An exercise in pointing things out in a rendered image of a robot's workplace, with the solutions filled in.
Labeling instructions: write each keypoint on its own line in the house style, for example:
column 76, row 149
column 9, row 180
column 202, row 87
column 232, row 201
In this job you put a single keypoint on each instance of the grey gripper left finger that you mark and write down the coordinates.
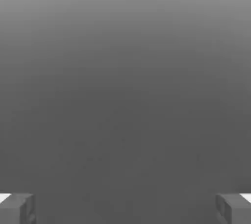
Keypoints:
column 13, row 210

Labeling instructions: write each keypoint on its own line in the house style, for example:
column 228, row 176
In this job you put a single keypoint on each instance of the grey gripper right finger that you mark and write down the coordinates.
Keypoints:
column 235, row 211

